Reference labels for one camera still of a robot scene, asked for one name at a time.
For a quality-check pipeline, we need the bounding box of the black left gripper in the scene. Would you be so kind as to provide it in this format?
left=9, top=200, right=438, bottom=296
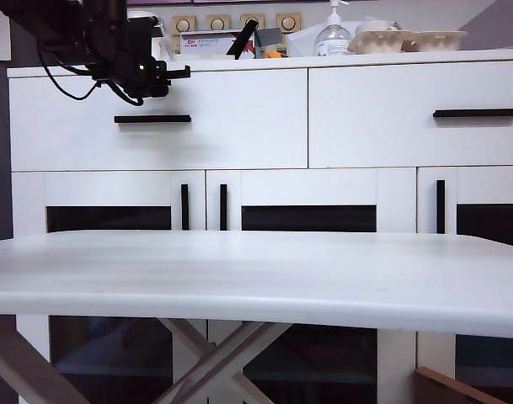
left=87, top=41, right=193, bottom=106

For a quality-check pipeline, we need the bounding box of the black drawer handle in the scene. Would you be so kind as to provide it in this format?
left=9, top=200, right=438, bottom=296
left=113, top=114, right=193, bottom=125
left=432, top=108, right=513, bottom=120

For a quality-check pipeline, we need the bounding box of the white cabinet drawer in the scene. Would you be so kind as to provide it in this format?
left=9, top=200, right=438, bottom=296
left=8, top=68, right=310, bottom=172
left=307, top=61, right=513, bottom=170

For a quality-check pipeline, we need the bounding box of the white translucent plastic jar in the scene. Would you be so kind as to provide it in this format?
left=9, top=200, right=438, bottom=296
left=127, top=8, right=176, bottom=61

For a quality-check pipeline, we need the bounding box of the white printed cardboard box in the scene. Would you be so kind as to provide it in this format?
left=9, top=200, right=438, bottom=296
left=179, top=31, right=258, bottom=58

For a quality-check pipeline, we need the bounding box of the black slanted bar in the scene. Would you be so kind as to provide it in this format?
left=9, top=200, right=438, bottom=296
left=226, top=21, right=258, bottom=61

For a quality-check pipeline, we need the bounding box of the teal grey card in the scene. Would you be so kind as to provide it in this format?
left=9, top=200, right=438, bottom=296
left=255, top=28, right=283, bottom=48

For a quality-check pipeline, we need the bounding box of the white translucent plastic bag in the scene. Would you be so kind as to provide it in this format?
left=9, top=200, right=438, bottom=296
left=286, top=24, right=325, bottom=57

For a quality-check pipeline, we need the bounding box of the white glass-panel cabinet door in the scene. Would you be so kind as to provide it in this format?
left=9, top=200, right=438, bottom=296
left=11, top=169, right=208, bottom=404
left=206, top=167, right=419, bottom=404
left=416, top=165, right=513, bottom=404

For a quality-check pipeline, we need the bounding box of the clear pump sanitizer bottle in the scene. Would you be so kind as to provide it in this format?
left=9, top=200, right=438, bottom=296
left=313, top=0, right=352, bottom=57

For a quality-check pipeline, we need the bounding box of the white sideboard cabinet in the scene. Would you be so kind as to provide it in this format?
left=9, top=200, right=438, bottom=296
left=6, top=48, right=513, bottom=404

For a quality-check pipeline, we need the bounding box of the white round container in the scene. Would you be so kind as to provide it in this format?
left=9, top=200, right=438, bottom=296
left=355, top=19, right=401, bottom=35

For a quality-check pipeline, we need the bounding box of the beige egg carton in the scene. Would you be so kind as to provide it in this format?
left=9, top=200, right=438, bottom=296
left=347, top=28, right=468, bottom=55

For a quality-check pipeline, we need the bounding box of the white crossed table leg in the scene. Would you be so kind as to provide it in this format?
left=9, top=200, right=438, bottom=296
left=160, top=318, right=270, bottom=404
left=152, top=322, right=293, bottom=404

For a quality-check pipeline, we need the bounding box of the brown slanted beam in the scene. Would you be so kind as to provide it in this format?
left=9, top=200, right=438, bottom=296
left=0, top=315, right=89, bottom=404

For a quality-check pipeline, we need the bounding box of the brown wooden board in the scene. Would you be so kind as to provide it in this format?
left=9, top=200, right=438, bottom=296
left=413, top=366, right=510, bottom=404

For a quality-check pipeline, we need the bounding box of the wooden wall dimmer switch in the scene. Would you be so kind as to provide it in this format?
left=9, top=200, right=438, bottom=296
left=171, top=14, right=198, bottom=37
left=206, top=14, right=232, bottom=32
left=239, top=13, right=266, bottom=29
left=275, top=12, right=302, bottom=33

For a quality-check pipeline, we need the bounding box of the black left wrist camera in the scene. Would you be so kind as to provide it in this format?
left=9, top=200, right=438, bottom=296
left=125, top=16, right=155, bottom=48

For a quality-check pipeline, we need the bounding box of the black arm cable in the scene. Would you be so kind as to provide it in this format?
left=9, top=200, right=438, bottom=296
left=36, top=40, right=146, bottom=108

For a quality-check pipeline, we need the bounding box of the black vertical door handle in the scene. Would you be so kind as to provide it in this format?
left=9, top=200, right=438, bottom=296
left=218, top=183, right=229, bottom=232
left=436, top=179, right=446, bottom=235
left=180, top=183, right=191, bottom=231

